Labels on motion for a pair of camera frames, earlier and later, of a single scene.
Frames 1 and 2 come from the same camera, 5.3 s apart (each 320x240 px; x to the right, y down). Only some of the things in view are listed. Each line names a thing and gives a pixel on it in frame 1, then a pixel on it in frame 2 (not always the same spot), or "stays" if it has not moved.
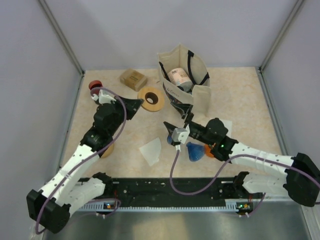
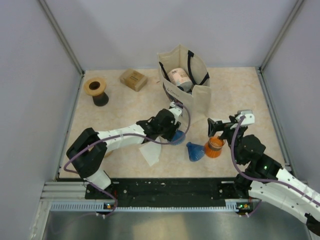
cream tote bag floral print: [199, 96] stays
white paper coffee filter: [151, 150] stays
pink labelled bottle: [179, 77] stays
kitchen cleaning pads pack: [134, 79] stays
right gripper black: [186, 109] → [218, 125]
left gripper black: [132, 105] → [173, 126]
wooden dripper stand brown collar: [147, 106] → [95, 87]
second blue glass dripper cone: [195, 151] stays
